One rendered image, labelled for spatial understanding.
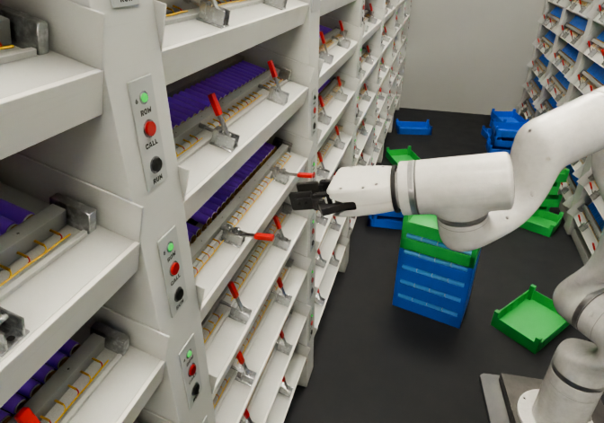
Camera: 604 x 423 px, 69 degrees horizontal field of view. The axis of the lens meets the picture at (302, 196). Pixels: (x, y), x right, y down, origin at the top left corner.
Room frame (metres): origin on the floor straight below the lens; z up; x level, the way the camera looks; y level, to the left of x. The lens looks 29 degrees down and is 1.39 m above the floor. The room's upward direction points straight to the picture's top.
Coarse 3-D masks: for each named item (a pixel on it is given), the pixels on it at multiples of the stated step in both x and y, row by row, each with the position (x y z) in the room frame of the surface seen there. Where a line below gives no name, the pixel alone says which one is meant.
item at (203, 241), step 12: (276, 156) 0.99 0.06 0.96; (264, 168) 0.92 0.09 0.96; (252, 180) 0.86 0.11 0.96; (240, 192) 0.80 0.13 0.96; (252, 192) 0.83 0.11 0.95; (228, 204) 0.75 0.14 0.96; (240, 204) 0.77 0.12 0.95; (252, 204) 0.79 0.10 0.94; (228, 216) 0.72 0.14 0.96; (216, 228) 0.67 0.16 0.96; (204, 240) 0.63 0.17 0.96; (216, 240) 0.65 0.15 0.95; (192, 252) 0.59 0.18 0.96; (204, 252) 0.61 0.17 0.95; (204, 264) 0.59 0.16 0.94
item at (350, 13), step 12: (360, 0) 1.75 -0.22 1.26; (336, 12) 1.77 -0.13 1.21; (348, 12) 1.76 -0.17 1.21; (360, 12) 1.77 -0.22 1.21; (360, 36) 1.80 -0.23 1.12; (348, 60) 1.76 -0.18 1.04; (360, 60) 1.84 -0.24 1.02; (348, 72) 1.76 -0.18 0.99; (348, 108) 1.76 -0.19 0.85; (348, 120) 1.76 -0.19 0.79; (348, 156) 1.75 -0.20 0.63; (348, 228) 1.78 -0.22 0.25; (348, 252) 1.82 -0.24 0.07
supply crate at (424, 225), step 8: (408, 216) 1.51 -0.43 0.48; (416, 216) 1.62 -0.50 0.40; (424, 216) 1.62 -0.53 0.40; (432, 216) 1.62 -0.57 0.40; (408, 224) 1.50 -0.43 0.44; (416, 224) 1.49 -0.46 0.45; (424, 224) 1.57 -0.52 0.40; (432, 224) 1.57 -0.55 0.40; (408, 232) 1.50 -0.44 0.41; (416, 232) 1.49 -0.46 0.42; (424, 232) 1.47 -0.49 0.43; (432, 232) 1.46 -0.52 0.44; (440, 240) 1.44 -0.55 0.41
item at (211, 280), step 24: (288, 144) 1.07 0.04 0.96; (312, 144) 1.07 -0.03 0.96; (288, 168) 1.00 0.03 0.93; (264, 192) 0.86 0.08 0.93; (288, 192) 0.94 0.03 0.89; (240, 216) 0.75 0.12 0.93; (264, 216) 0.77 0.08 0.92; (216, 264) 0.60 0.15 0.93; (240, 264) 0.67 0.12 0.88; (216, 288) 0.55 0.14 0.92
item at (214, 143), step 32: (224, 64) 1.00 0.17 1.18; (256, 64) 1.11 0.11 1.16; (288, 64) 1.09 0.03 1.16; (192, 96) 0.79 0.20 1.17; (224, 96) 0.84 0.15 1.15; (256, 96) 0.93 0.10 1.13; (288, 96) 0.93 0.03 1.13; (192, 128) 0.67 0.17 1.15; (224, 128) 0.67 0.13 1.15; (256, 128) 0.77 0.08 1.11; (192, 160) 0.61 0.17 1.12; (224, 160) 0.63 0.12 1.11; (192, 192) 0.52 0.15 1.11
